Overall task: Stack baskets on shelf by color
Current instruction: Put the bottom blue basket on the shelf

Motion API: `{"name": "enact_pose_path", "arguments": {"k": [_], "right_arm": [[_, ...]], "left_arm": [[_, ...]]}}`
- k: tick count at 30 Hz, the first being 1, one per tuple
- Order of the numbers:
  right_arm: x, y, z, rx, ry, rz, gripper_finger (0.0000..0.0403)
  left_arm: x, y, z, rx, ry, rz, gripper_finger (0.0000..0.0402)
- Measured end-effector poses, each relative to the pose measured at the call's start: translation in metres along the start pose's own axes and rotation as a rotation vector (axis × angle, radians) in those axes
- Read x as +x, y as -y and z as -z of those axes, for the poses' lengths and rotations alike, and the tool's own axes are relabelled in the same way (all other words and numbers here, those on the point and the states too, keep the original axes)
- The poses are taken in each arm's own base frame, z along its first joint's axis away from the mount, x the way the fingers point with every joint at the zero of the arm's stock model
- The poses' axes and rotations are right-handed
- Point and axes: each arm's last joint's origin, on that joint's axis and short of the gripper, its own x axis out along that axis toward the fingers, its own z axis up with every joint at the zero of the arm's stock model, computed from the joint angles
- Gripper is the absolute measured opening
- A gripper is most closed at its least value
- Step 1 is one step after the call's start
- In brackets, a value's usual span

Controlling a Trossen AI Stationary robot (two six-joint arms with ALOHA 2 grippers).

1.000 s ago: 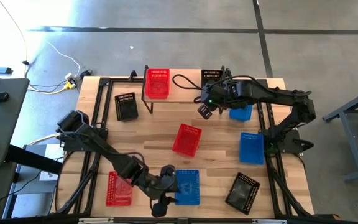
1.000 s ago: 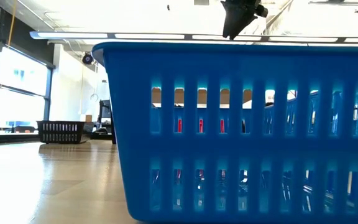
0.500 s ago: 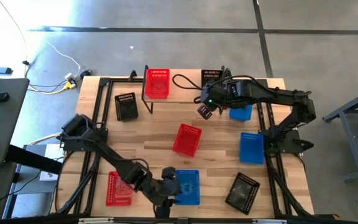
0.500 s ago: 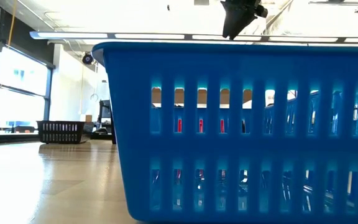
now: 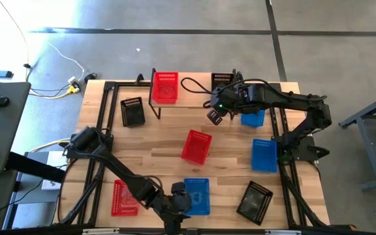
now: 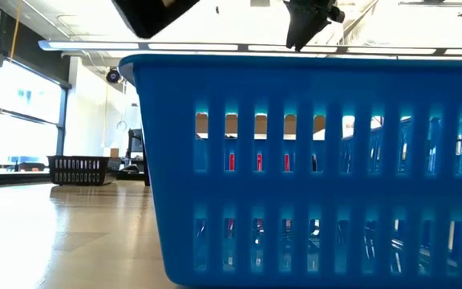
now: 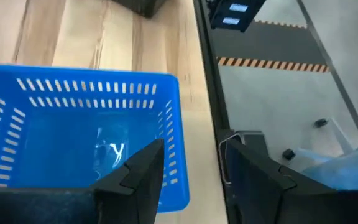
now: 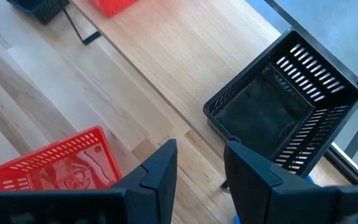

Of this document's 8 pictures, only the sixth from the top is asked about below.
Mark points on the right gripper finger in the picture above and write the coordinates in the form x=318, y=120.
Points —
x=305, y=24

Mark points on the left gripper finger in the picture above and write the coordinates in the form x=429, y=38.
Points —
x=151, y=16

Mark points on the blue plastic basket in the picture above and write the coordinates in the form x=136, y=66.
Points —
x=255, y=80

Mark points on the black plastic basket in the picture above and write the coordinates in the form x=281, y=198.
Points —
x=78, y=159

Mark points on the long ceiling light bar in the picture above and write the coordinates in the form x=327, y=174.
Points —
x=94, y=45

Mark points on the round black ceiling speaker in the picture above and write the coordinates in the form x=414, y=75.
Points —
x=112, y=75

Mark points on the dark computer monitor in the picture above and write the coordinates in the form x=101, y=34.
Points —
x=136, y=140

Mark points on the black ceiling track fixture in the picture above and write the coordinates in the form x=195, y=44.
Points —
x=431, y=3

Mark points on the large dark-framed window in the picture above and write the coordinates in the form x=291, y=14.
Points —
x=61, y=120

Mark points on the cardboard box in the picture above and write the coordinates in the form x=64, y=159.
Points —
x=114, y=152

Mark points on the black aluminium table frame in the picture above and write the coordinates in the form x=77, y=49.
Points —
x=22, y=178

